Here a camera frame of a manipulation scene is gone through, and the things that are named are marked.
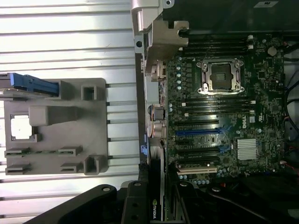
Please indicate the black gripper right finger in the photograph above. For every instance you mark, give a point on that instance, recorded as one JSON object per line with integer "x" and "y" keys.
{"x": 180, "y": 205}

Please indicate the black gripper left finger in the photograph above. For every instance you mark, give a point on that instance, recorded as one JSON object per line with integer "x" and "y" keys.
{"x": 135, "y": 205}

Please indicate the white expansion slot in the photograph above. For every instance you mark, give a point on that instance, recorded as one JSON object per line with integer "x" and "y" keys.
{"x": 198, "y": 171}

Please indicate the black expansion slot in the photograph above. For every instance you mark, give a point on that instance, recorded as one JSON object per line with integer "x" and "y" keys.
{"x": 198, "y": 123}
{"x": 198, "y": 161}
{"x": 198, "y": 153}

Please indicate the blue expansion slot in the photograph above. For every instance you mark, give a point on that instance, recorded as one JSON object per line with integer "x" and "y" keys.
{"x": 198, "y": 133}

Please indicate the silver chipset heat sink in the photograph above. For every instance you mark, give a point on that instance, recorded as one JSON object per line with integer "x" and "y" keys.
{"x": 247, "y": 149}

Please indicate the grey plastic parts rack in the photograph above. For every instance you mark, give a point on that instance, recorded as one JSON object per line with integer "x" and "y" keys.
{"x": 70, "y": 130}

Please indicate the green RAM stick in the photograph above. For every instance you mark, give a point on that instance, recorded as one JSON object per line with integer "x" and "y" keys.
{"x": 42, "y": 152}

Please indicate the metal CPU socket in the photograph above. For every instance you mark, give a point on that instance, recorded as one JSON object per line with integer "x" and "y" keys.
{"x": 220, "y": 77}

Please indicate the silver CPU chip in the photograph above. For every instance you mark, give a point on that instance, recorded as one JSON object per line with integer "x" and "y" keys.
{"x": 19, "y": 127}

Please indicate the green motherboard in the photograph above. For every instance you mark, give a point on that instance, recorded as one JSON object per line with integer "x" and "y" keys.
{"x": 264, "y": 93}

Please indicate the dark grey PC case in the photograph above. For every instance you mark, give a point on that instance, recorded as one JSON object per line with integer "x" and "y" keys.
{"x": 168, "y": 37}

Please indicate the silver coin cell battery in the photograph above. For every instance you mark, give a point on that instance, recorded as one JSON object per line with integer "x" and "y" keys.
{"x": 272, "y": 50}

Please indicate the hard disk with blue bracket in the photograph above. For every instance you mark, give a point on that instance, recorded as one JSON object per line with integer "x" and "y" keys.
{"x": 28, "y": 84}

